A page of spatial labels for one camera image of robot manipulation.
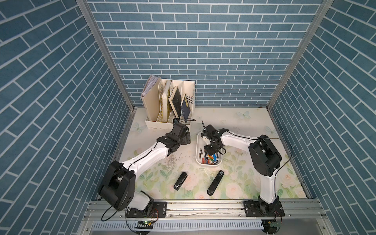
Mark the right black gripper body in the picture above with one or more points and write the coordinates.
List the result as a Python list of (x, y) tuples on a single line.
[(210, 149)]

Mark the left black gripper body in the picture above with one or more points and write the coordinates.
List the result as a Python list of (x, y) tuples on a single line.
[(185, 140)]

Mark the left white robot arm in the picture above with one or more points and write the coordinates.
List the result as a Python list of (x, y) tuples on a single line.
[(118, 184)]

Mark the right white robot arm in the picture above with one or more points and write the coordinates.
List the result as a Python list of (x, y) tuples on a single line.
[(265, 157)]

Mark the white plastic storage box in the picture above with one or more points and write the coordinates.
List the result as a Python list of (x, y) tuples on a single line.
[(203, 158)]

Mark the dark blue notebook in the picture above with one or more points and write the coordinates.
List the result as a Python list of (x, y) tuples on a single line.
[(185, 108)]

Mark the beige desktop file organizer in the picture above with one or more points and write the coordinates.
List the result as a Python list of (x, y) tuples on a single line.
[(155, 98)]

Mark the floral table mat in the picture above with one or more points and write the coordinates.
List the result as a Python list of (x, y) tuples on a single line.
[(240, 180)]

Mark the long black stapler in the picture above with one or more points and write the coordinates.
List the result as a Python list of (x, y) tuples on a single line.
[(213, 186)]

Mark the aluminium mounting rail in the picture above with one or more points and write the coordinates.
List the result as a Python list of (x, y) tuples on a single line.
[(235, 209)]

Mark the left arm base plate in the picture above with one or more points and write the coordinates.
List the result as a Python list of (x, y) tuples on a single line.
[(155, 209)]

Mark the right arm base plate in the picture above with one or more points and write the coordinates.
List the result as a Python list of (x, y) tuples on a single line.
[(259, 208)]

